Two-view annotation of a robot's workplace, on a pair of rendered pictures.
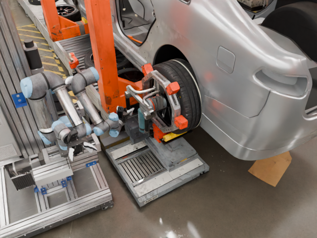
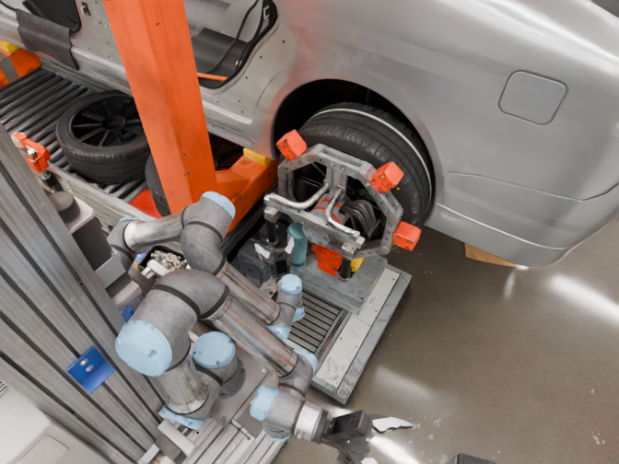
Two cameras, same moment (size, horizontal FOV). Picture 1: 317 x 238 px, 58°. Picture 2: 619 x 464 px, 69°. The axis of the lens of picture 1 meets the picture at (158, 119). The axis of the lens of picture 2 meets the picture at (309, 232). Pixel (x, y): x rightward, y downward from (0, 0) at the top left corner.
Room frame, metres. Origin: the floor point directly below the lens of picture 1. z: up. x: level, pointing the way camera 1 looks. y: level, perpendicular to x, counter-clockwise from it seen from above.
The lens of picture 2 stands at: (0.98, 0.71, 2.27)
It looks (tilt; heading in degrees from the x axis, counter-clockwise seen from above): 52 degrees down; 330
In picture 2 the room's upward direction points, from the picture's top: 3 degrees clockwise
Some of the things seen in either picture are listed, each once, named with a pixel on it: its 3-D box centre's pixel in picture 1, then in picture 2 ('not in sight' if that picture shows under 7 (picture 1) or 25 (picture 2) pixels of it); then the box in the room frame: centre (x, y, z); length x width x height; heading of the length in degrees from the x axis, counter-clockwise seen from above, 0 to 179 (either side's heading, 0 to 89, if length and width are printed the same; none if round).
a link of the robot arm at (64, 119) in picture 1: (67, 125); (214, 357); (1.57, 0.68, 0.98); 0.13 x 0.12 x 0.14; 131
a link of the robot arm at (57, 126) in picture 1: (60, 129); (277, 408); (1.29, 0.60, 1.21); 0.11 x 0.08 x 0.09; 41
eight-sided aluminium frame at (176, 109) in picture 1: (160, 102); (336, 206); (2.03, -0.01, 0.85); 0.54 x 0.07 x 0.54; 32
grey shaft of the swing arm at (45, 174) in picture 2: (75, 75); (50, 183); (3.35, 1.14, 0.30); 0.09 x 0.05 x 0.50; 32
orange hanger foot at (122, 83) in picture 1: (138, 84); (242, 171); (2.55, 0.21, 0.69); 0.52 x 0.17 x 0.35; 122
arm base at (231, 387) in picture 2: not in sight; (220, 370); (1.58, 0.67, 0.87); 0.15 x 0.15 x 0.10
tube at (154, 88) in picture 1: (141, 84); (301, 184); (2.05, 0.14, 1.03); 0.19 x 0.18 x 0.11; 122
